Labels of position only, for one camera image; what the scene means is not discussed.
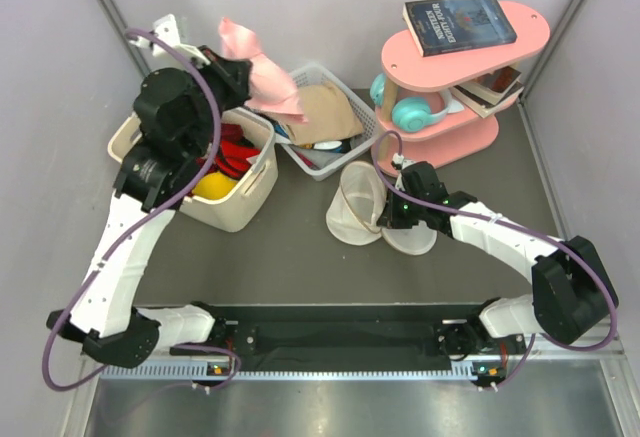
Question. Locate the pink two-tier shelf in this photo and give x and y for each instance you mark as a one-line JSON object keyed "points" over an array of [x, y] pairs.
{"points": [[408, 74]]}

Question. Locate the cream plastic laundry basket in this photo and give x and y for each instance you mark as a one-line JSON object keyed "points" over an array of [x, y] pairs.
{"points": [[235, 187]]}

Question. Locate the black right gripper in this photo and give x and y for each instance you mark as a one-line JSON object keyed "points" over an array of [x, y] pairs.
{"points": [[390, 218]]}

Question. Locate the yellow bra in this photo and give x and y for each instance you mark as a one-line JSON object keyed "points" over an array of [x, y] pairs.
{"points": [[214, 186]]}

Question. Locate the stack of books on shelf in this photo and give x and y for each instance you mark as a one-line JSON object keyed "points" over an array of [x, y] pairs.
{"points": [[491, 92]]}

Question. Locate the dark blue paperback book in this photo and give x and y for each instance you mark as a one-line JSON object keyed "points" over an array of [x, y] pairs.
{"points": [[441, 27]]}

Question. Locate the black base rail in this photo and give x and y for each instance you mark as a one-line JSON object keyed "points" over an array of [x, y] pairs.
{"points": [[355, 337]]}

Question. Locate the pink bra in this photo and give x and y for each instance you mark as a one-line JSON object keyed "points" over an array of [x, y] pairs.
{"points": [[272, 89]]}

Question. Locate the red bra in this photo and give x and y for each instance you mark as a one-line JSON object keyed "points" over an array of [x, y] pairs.
{"points": [[233, 159]]}

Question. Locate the white perforated plastic basket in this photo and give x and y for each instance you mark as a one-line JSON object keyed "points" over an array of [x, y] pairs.
{"points": [[322, 159]]}

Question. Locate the beige folded garment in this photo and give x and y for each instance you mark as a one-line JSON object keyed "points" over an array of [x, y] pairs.
{"points": [[329, 115]]}

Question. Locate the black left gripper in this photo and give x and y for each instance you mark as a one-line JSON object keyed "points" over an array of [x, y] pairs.
{"points": [[234, 75]]}

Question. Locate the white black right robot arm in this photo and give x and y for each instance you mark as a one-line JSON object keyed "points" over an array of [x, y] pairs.
{"points": [[570, 292]]}

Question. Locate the teal cat-ear headphones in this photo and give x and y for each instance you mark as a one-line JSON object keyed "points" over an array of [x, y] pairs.
{"points": [[412, 114]]}

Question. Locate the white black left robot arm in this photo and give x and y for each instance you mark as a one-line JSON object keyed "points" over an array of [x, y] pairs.
{"points": [[179, 109]]}

